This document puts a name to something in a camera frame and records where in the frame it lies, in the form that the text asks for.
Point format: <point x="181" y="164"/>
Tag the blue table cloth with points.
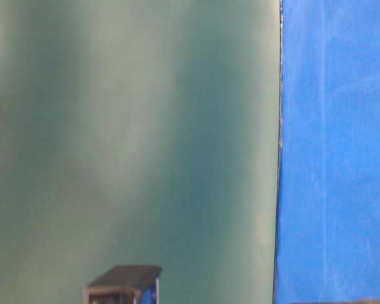
<point x="328" y="218"/>

